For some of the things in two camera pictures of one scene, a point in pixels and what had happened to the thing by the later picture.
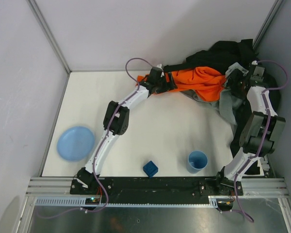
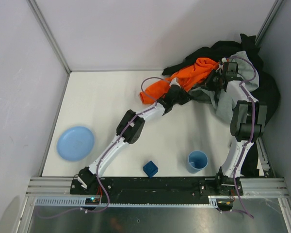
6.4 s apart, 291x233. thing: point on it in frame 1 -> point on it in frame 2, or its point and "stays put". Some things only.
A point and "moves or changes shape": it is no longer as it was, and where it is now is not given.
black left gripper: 171,80 -> 182,96
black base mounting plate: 157,187 stays put
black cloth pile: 230,54 moves or changes shape
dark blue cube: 150,168 stays put
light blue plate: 75,143 stays put
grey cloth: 228,104 moves or changes shape
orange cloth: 206,83 moves or changes shape
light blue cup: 197,160 stays put
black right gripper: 232,79 -> 210,81
